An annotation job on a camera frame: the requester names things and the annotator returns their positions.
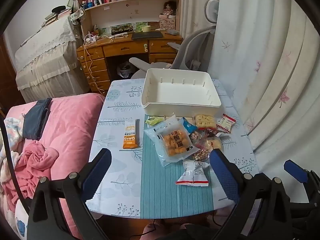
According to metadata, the tree printed tablecloth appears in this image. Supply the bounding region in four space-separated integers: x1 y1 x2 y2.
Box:
85 79 260 219

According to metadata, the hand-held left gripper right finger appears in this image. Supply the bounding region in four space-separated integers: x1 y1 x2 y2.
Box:
209 149 293 240

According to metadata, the stack of books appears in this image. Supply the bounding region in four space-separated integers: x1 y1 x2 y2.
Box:
41 9 72 28

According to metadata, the pale yellow pastry packet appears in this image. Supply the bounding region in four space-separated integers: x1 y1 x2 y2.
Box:
205 136 223 153

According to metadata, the white cable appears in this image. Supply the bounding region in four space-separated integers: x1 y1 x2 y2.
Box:
81 39 107 97

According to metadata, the clear packet of yellow biscuits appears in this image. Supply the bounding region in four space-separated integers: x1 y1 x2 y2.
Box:
192 114 216 130

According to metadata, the black laptop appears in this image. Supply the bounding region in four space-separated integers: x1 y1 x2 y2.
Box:
131 31 164 40

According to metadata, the wooden bookshelf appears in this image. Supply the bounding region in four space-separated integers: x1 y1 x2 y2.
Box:
75 0 181 37

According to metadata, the white plastic storage box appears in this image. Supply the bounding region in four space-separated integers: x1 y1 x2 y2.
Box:
141 68 222 117

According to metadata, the printed fabric bag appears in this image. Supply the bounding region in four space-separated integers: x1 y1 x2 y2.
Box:
68 7 87 25

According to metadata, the cream lace cover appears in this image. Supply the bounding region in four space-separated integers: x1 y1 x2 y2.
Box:
14 15 90 103

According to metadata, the trash bin with bag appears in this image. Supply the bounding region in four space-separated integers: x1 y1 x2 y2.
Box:
116 61 134 78

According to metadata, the dark red candy packet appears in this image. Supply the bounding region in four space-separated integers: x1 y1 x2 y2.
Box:
189 131 208 148

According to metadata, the clear packet of nuts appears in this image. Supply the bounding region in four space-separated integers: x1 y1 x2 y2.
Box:
191 149 213 162

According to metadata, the pink towel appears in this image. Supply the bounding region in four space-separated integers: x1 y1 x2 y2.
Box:
15 140 59 200

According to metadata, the grey office chair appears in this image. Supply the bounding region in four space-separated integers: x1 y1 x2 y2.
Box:
129 0 219 79

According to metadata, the pink blanket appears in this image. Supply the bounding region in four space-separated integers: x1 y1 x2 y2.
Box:
0 93 105 240

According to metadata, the dark printed box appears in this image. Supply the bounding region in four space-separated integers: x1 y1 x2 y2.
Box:
111 25 135 36

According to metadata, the blue snack packet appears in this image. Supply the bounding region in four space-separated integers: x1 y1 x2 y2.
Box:
181 117 198 133

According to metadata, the orange snack bar packet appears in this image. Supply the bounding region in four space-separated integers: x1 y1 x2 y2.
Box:
122 119 140 150

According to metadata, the brown wooden door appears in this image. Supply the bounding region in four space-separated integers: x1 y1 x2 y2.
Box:
0 34 25 110

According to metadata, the green pastry packet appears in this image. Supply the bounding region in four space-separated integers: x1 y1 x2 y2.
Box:
145 116 164 126

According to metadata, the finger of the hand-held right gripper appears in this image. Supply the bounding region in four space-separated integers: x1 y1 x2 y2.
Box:
283 159 320 195

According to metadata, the black cable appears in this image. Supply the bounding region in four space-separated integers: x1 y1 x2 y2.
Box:
0 116 32 213

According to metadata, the patterned cardboard box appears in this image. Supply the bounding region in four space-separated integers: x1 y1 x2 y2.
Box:
159 15 177 30

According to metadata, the dark blue cloth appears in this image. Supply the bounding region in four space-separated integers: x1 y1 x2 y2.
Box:
22 97 52 140

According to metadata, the doll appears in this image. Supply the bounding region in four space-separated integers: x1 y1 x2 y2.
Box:
161 0 177 18

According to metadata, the floral pastel blanket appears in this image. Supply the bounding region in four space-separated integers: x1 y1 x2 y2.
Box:
0 116 25 188

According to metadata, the white packet with red edge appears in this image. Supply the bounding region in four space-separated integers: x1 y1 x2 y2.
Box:
175 160 210 187

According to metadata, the white floral curtain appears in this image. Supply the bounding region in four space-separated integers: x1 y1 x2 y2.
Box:
179 0 320 203

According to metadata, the white blue printed cloth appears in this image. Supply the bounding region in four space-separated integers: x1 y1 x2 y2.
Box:
14 200 29 238

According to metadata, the wooden desk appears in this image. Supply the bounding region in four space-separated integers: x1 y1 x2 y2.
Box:
76 31 184 93

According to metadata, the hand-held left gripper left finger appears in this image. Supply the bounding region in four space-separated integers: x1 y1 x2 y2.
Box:
26 148 112 240

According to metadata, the small red white packet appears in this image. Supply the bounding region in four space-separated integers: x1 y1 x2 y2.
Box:
216 114 237 133

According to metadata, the clear packet of orange puffs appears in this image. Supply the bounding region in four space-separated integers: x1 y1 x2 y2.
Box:
143 115 200 167

